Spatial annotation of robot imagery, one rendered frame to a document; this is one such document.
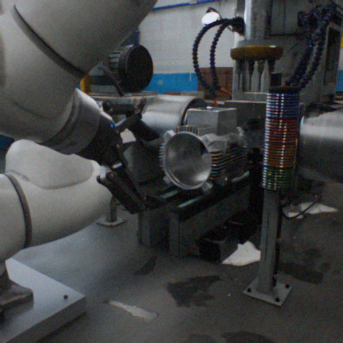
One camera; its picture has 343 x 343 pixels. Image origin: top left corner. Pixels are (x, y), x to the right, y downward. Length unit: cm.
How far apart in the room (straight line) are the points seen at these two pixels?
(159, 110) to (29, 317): 91
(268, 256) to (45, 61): 55
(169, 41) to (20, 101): 761
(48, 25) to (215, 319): 56
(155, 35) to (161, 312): 770
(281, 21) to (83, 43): 119
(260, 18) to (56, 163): 86
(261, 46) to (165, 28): 685
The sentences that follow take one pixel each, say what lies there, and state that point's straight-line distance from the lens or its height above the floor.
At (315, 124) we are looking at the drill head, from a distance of 113.
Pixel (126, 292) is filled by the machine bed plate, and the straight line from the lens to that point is 80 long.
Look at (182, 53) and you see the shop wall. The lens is 775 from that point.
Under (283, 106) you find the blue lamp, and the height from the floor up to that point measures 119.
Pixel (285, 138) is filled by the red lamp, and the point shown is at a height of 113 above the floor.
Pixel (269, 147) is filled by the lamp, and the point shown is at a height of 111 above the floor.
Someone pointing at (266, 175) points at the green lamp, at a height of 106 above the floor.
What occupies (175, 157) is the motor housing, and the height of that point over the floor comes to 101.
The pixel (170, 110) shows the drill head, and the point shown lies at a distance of 136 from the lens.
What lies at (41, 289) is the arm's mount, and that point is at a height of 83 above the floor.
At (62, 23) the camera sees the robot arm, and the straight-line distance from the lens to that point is 39.
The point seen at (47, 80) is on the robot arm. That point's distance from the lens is 41.
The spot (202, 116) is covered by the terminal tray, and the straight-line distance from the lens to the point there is 103.
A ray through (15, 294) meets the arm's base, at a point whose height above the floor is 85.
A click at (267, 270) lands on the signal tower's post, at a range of 78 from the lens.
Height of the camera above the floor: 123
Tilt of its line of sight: 15 degrees down
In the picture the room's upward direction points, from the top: straight up
